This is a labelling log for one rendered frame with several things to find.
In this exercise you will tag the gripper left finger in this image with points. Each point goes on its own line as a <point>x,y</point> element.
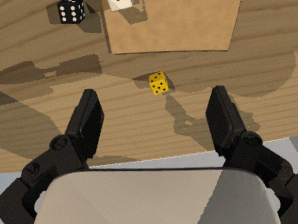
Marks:
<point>66,152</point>

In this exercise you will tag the tan mat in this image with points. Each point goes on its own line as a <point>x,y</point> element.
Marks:
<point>171,25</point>

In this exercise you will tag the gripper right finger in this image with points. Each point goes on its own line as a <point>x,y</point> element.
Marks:
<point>244,150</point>

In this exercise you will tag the yellow die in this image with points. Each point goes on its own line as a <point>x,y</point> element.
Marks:
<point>158,83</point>

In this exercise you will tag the black die with white pips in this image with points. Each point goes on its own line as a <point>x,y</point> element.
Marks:
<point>71,11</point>

